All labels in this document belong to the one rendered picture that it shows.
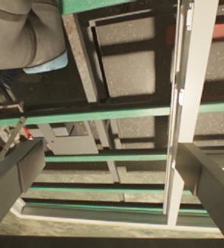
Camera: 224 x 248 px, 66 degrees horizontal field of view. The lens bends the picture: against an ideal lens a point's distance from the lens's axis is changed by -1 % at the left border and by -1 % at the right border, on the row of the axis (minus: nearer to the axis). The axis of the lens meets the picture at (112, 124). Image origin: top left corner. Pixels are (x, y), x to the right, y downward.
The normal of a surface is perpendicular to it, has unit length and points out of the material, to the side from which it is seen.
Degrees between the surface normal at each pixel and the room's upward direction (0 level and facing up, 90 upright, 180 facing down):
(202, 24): 0
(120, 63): 0
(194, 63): 0
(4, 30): 59
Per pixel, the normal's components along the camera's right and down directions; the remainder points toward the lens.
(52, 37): 0.88, 0.01
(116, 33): -0.12, 0.65
